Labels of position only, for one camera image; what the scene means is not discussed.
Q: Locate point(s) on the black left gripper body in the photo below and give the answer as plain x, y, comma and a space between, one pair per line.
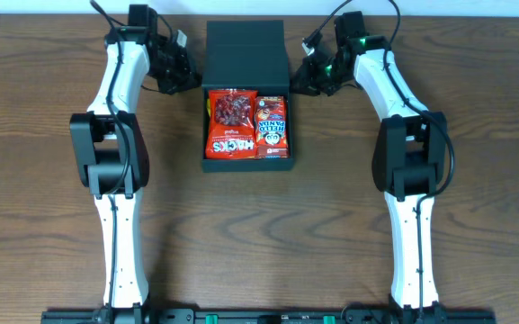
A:
174, 73

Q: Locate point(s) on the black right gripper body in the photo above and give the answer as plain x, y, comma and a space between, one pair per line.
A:
321, 76

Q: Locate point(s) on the yellow seed snack bag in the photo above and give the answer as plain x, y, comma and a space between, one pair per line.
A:
208, 107

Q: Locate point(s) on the red Hello Panda box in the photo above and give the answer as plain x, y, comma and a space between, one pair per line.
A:
271, 127

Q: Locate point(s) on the black gift box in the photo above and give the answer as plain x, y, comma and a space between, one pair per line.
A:
249, 55

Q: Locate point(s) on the red dried cranberry bag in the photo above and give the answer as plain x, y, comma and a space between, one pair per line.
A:
231, 134

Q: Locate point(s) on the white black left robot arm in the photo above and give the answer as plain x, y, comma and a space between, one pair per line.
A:
111, 154

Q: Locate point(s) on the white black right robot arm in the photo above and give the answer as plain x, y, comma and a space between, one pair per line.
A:
413, 158

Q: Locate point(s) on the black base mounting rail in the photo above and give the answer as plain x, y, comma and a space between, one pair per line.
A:
189, 316

